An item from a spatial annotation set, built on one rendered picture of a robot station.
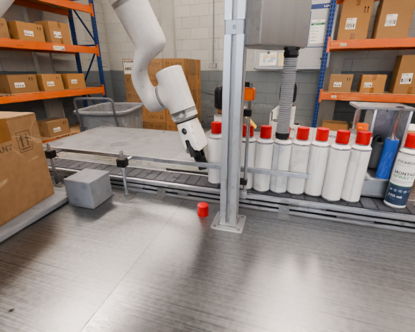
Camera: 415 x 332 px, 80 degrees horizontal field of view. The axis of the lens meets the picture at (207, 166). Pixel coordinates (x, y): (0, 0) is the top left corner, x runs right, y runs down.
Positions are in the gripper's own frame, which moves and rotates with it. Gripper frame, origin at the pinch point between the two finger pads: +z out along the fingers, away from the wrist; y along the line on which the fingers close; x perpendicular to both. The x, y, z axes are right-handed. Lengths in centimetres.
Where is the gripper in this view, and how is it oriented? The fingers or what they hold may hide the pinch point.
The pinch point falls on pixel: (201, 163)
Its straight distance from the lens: 83.8
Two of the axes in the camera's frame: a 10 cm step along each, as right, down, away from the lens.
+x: -9.0, 2.2, 3.8
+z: 3.3, 9.1, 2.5
